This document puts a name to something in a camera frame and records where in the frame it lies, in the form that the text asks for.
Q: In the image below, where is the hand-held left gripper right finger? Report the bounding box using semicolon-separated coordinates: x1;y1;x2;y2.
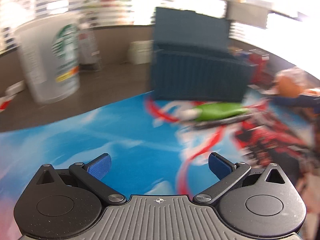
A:
192;151;288;204

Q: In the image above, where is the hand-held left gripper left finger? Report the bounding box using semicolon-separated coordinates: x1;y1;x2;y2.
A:
32;152;128;204

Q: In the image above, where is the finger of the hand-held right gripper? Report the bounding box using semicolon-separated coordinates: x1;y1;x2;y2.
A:
269;94;320;108

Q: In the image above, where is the orange fruit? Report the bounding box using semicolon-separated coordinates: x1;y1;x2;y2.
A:
277;73;302;97

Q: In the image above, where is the teal container-shaped storage box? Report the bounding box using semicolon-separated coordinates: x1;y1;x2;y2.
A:
149;6;256;103

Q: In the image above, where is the colourful printed desk mat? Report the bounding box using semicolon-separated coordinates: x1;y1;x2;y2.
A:
0;90;320;240

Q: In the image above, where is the green cream tube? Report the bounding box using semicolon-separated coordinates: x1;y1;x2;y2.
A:
179;102;248;123

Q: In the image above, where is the white power adapter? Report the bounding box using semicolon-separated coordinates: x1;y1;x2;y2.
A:
4;81;25;96

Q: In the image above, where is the clear plastic cup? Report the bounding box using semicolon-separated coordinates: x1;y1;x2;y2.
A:
14;20;81;105

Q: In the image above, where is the white standing card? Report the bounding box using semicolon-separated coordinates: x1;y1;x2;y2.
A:
78;29;101;71

